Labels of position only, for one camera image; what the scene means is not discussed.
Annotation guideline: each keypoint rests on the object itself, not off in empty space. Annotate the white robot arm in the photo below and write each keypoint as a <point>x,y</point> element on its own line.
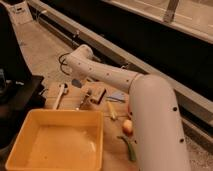
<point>157,125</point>

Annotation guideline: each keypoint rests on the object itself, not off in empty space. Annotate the brown wooden block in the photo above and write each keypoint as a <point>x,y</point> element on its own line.
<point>98,95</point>

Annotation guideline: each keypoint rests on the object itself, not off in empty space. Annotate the green cucumber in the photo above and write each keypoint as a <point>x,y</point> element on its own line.
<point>130,149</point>

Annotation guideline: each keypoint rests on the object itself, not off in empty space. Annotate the yellow corn cob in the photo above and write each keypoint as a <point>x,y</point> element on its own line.
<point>112,111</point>

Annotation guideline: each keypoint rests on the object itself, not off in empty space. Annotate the white paper sheet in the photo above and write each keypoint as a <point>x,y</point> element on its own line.
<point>20,13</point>

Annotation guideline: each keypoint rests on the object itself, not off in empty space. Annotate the red yellow apple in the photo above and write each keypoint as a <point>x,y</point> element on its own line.
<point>127,127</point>

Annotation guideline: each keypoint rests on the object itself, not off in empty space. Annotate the yellow plastic tub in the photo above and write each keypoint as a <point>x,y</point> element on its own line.
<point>58,140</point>

